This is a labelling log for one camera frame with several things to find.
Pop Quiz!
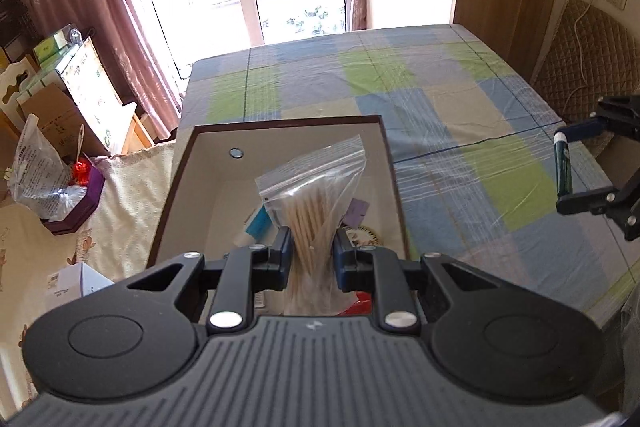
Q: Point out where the checked plaid tablecloth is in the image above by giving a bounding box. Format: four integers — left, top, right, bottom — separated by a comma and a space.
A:
177, 25, 639, 324

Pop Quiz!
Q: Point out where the blue cream tube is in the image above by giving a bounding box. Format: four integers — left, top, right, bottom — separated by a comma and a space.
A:
232, 206, 277, 247

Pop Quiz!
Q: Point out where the brown quilted chair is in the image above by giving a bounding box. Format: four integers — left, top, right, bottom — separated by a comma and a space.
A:
529, 0, 640, 158

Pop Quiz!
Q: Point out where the green product card pack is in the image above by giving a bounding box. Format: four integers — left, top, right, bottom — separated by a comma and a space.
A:
346, 225, 383, 247

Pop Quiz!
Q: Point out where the clear plastic bag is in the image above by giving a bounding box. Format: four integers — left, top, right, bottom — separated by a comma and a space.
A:
8, 115, 87, 222

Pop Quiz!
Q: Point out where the cream bear bedsheet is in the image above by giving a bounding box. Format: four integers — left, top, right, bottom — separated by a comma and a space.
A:
1, 141, 175, 418

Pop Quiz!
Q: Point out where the lilac small bottle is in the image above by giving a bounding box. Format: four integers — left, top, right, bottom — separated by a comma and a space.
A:
342, 198, 369, 229

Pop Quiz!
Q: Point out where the brown cardboard carton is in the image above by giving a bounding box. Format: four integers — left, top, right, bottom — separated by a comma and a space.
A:
18, 83, 110, 157

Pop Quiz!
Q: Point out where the small white carton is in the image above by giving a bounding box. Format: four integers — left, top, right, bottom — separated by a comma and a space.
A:
44, 262, 113, 311

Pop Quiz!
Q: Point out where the red small packet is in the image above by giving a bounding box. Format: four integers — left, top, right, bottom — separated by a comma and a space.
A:
338, 291, 372, 317

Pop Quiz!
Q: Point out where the red ornament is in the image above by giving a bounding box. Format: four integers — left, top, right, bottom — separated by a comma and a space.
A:
72, 157, 92, 186

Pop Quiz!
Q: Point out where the dark slim tube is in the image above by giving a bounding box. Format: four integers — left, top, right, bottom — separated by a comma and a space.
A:
553, 131, 573, 197

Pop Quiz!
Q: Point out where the cotton swab zip bag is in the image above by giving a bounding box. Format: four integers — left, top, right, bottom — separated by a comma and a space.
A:
256, 135, 367, 317

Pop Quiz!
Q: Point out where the white carved chair back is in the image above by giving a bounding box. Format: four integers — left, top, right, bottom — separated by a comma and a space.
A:
0, 56, 36, 131

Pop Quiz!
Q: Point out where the white charging cable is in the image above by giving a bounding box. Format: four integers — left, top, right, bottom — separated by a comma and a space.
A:
554, 0, 601, 118

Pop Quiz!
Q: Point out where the purple octagonal box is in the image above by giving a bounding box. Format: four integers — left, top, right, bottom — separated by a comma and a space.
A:
41, 166, 105, 235

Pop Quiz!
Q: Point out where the dark brown cardboard box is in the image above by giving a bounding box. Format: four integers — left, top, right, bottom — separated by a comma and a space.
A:
146, 115, 412, 323

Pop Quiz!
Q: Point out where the green tea box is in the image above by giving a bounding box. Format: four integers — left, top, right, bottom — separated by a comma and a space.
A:
34, 24, 82, 65

